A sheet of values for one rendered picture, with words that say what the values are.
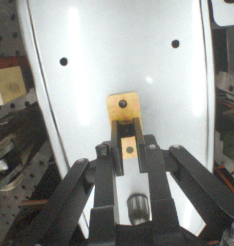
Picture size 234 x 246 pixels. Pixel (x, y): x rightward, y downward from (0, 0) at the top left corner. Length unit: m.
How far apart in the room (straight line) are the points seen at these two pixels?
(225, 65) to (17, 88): 0.26
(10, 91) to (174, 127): 0.19
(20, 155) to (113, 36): 0.18
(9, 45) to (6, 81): 0.41
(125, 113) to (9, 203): 0.70
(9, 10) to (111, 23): 0.43
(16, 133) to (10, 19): 0.42
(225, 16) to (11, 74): 0.25
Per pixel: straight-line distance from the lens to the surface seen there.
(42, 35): 0.24
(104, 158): 0.15
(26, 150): 0.27
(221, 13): 0.26
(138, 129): 0.19
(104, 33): 0.23
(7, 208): 0.89
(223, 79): 0.61
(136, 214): 0.27
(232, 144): 0.29
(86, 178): 0.16
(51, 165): 0.53
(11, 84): 0.22
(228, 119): 0.34
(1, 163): 0.23
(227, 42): 0.28
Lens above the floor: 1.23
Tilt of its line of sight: 70 degrees down
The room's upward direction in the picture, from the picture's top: 177 degrees counter-clockwise
